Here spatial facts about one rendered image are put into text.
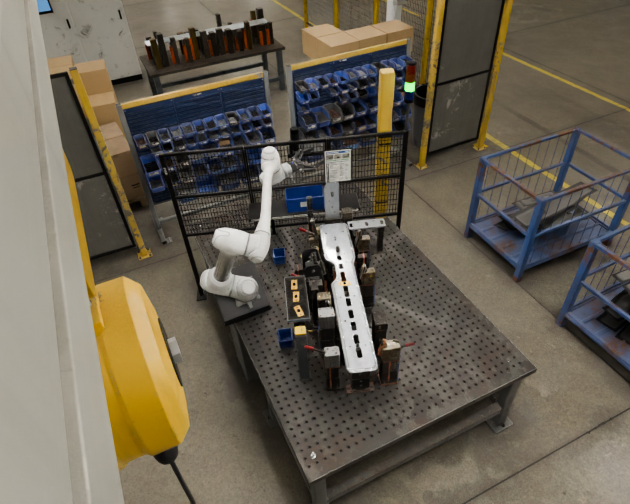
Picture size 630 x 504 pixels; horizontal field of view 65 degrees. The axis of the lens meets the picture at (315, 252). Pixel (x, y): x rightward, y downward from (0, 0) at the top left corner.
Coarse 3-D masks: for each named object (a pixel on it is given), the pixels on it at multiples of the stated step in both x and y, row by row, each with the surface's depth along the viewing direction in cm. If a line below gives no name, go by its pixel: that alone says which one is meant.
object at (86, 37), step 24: (48, 0) 747; (72, 0) 762; (96, 0) 776; (120, 0) 790; (48, 24) 767; (72, 24) 781; (96, 24) 795; (120, 24) 810; (48, 48) 786; (72, 48) 800; (96, 48) 815; (120, 48) 831; (120, 72) 853
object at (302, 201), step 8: (320, 184) 398; (288, 192) 399; (296, 192) 400; (304, 192) 401; (312, 192) 402; (320, 192) 403; (288, 200) 385; (296, 200) 386; (304, 200) 387; (312, 200) 388; (320, 200) 389; (288, 208) 390; (296, 208) 391; (304, 208) 392; (320, 208) 394
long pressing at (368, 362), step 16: (336, 224) 384; (336, 240) 370; (336, 256) 357; (352, 256) 356; (336, 272) 344; (352, 272) 344; (336, 288) 333; (352, 288) 332; (336, 304) 322; (352, 304) 321; (352, 320) 311; (352, 336) 302; (368, 336) 301; (352, 352) 293; (368, 352) 293; (352, 368) 285; (368, 368) 284
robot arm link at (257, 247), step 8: (256, 232) 288; (264, 232) 288; (248, 240) 280; (256, 240) 282; (264, 240) 284; (248, 248) 280; (256, 248) 281; (264, 248) 282; (248, 256) 284; (256, 256) 280; (264, 256) 283
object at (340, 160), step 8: (328, 152) 382; (336, 152) 383; (344, 152) 384; (328, 160) 387; (336, 160) 388; (344, 160) 389; (336, 168) 393; (344, 168) 394; (336, 176) 398; (344, 176) 399
